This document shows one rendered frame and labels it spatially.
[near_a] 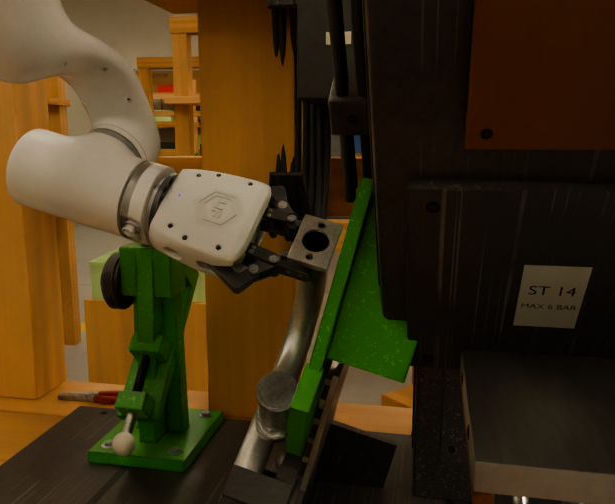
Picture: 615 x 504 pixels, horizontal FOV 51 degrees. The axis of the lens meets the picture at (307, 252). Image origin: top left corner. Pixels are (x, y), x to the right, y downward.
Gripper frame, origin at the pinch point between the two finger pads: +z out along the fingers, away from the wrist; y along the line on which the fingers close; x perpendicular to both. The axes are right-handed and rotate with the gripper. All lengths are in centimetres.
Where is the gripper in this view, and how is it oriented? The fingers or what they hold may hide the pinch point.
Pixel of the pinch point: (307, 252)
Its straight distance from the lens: 63.9
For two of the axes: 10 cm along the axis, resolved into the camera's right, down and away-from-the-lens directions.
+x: -0.4, 5.4, 8.4
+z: 9.5, 2.9, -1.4
